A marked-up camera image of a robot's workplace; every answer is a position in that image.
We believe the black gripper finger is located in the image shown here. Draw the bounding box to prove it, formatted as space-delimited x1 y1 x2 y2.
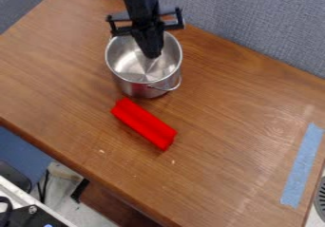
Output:
132 28 164 59

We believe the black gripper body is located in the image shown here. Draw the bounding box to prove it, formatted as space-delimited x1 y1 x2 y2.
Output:
107 0 185 36

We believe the silver metal pot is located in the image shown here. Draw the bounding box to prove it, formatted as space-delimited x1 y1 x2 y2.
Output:
106 32 184 98

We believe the red rectangular block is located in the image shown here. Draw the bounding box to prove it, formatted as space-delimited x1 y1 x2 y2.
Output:
111 98 178 151

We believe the black chair base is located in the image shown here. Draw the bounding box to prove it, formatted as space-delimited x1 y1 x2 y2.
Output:
0 161 33 193

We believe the blue tape strip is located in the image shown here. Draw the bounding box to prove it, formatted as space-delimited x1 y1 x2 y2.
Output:
281 123 325 208

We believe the grey round vent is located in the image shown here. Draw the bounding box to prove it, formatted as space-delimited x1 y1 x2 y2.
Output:
313 177 325 223

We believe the black device with cable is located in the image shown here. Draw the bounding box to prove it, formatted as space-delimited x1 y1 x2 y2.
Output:
0 197 69 227

